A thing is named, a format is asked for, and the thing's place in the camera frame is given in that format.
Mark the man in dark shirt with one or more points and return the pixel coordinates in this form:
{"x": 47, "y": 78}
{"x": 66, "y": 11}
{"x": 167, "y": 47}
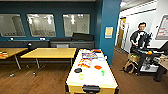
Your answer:
{"x": 138, "y": 35}

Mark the black wheeled cart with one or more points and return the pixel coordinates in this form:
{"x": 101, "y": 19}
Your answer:
{"x": 148, "y": 63}

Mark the dark wall bench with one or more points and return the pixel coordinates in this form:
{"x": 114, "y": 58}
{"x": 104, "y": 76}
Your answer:
{"x": 16, "y": 43}

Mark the colourful game box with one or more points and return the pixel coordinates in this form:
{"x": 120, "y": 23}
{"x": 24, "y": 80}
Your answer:
{"x": 89, "y": 55}

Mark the brown wooden door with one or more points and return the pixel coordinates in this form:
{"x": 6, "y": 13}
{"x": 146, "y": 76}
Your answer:
{"x": 120, "y": 33}

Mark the white bench label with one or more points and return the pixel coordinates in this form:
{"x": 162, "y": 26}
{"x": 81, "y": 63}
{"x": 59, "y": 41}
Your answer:
{"x": 63, "y": 46}

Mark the orange black striker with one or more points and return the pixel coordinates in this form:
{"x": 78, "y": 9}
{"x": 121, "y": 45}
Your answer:
{"x": 97, "y": 51}

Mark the small black bowl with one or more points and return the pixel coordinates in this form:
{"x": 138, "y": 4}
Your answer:
{"x": 78, "y": 70}

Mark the yellow air hockey table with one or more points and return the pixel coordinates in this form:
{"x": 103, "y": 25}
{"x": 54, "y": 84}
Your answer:
{"x": 91, "y": 81}

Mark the black bench cushion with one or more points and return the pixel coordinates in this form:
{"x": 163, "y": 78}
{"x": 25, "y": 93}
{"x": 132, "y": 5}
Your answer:
{"x": 82, "y": 36}

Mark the small orange ball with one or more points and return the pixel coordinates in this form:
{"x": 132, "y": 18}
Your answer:
{"x": 150, "y": 52}

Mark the tan black backpack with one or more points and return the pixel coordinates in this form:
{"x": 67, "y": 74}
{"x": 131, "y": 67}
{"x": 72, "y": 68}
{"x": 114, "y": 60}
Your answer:
{"x": 130, "y": 67}

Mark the large interior window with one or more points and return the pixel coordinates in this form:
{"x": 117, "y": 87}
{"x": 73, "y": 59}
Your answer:
{"x": 11, "y": 25}
{"x": 41, "y": 25}
{"x": 76, "y": 25}

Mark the small dark round object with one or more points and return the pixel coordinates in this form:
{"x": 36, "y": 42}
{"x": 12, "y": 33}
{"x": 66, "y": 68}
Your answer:
{"x": 30, "y": 45}

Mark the yellow wall sign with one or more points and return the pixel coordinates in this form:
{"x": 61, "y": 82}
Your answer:
{"x": 108, "y": 32}

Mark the long wooden table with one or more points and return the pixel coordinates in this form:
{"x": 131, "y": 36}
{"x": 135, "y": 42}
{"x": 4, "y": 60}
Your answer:
{"x": 15, "y": 51}
{"x": 50, "y": 53}

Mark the yellow green basket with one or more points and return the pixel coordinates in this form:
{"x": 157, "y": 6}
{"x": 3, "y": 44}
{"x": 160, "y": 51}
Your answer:
{"x": 133, "y": 57}

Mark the small red orange item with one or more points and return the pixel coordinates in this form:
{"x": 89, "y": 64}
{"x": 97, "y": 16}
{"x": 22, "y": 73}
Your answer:
{"x": 2, "y": 54}

